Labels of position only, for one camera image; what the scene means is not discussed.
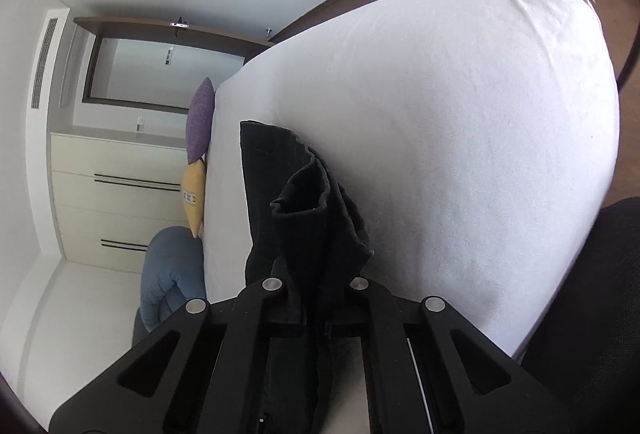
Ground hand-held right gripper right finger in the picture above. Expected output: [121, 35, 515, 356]
[324, 277, 567, 434]

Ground white bed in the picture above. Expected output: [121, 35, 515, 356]
[202, 0, 621, 360]

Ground ceiling air vent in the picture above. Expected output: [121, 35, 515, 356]
[31, 16, 60, 110]

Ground brown framed door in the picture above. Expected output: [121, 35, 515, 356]
[73, 16, 277, 115]

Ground yellow pillow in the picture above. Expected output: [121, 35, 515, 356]
[180, 154, 209, 240]

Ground folded blue duvet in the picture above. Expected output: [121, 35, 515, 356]
[139, 226, 208, 331]

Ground purple pillow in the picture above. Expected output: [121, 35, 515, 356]
[185, 77, 216, 165]

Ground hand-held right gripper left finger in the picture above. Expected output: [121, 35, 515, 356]
[50, 277, 302, 434]

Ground black pants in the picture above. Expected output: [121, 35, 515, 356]
[239, 120, 376, 434]

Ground white wardrobe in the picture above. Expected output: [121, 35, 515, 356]
[48, 126, 206, 275]

